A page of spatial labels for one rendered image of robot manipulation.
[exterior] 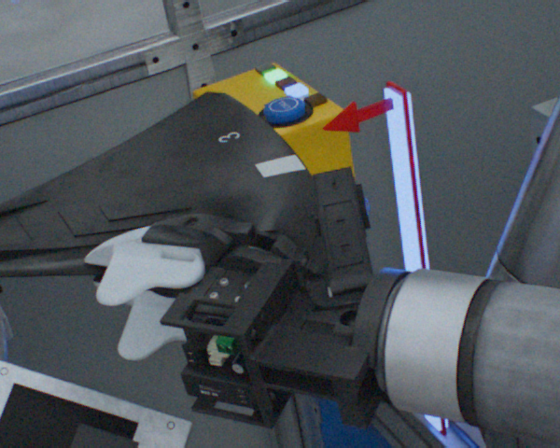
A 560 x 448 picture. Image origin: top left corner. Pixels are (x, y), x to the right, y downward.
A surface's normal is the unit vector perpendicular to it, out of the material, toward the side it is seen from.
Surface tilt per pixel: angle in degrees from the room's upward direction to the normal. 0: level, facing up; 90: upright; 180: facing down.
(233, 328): 6
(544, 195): 70
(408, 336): 52
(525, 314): 16
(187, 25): 90
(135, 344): 10
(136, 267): 6
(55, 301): 90
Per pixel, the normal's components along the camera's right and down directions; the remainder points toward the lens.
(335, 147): 0.43, 0.41
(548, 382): -0.47, 0.04
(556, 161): -0.82, 0.09
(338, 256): -0.22, -0.76
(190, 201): 0.01, -0.81
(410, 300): -0.33, -0.59
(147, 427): 0.22, -0.22
